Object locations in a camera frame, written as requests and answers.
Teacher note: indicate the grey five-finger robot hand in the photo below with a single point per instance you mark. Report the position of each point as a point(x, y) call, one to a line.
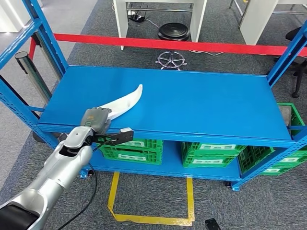
point(96, 119)

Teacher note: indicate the white curved plastic part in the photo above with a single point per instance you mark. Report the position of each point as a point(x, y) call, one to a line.
point(125, 101)

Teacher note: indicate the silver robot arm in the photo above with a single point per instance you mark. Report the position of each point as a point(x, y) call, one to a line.
point(57, 171)

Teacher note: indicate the blue metal shelf rack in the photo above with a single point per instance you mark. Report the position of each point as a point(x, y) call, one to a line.
point(180, 101)

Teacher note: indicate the red barrier belt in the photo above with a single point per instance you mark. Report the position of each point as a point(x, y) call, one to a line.
point(144, 42)

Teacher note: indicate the white panel-leg desk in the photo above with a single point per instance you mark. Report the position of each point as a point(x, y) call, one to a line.
point(121, 19)
point(254, 22)

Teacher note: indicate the black router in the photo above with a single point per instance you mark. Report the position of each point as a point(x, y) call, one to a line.
point(136, 17)

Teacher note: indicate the white power strip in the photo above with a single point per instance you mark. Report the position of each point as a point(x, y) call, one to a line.
point(131, 13)

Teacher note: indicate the yellow floor tape outline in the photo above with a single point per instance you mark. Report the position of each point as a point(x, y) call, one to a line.
point(148, 219)

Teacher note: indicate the black round stool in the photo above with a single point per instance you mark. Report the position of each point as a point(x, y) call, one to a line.
point(173, 31)

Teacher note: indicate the grey flat panel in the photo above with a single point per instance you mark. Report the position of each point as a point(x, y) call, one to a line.
point(285, 114)

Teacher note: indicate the black office chair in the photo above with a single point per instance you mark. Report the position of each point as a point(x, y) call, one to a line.
point(299, 79)

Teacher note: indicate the chrome stanchion post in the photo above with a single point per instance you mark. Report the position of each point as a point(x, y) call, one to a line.
point(49, 57)
point(32, 75)

